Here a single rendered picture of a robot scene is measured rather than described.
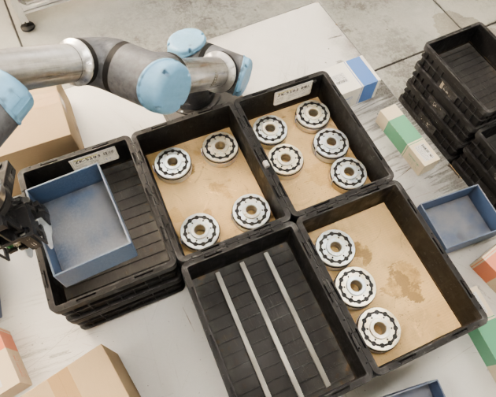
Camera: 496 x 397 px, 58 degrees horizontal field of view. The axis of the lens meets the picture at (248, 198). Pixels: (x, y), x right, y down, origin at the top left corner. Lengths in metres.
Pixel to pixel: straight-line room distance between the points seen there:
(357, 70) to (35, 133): 1.02
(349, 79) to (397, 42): 1.38
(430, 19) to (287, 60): 1.58
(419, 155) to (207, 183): 0.67
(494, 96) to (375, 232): 1.08
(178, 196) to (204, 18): 1.82
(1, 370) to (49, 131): 0.62
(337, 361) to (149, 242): 0.56
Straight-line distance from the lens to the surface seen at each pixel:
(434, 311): 1.24
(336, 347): 1.15
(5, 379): 1.30
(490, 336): 1.37
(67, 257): 0.98
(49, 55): 0.94
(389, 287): 1.22
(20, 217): 0.83
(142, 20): 2.96
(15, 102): 0.71
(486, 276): 1.45
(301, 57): 1.75
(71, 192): 1.04
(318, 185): 1.29
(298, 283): 1.17
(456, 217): 1.52
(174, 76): 0.97
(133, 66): 0.98
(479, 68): 2.25
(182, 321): 1.28
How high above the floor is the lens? 1.95
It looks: 63 degrees down
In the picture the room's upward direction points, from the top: 3 degrees clockwise
